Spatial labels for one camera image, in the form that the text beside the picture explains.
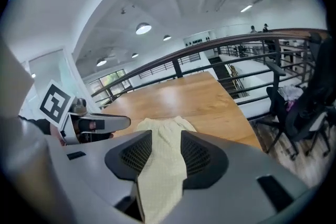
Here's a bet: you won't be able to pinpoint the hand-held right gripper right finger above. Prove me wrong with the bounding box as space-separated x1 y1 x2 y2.
180 130 229 190

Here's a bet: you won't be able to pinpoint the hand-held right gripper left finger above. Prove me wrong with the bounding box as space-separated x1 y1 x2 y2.
104 129 153 183

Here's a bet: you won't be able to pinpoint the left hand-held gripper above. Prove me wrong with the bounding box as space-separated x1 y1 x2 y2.
39 79 132 146

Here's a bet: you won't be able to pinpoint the cream cloth shorts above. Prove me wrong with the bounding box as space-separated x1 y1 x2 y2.
136 115 197 223

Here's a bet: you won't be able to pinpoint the person's left forearm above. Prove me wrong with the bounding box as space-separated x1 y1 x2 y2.
18 117 65 146

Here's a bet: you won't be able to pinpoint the large window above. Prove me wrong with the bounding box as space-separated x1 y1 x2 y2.
88 69 132 107

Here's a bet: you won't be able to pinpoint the frosted glass partition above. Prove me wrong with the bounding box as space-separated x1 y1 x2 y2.
27 48 82 119

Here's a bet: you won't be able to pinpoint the dark staircase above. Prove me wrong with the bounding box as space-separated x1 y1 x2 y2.
208 56 250 100

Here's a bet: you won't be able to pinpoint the black office chair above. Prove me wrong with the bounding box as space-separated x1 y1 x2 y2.
265 62 300 161
286 33 336 163

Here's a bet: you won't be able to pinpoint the white and purple clothes pile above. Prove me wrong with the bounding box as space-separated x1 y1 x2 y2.
277 84 307 112

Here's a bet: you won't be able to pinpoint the black railing with wooden handrail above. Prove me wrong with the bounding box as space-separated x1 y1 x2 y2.
90 28 329 111

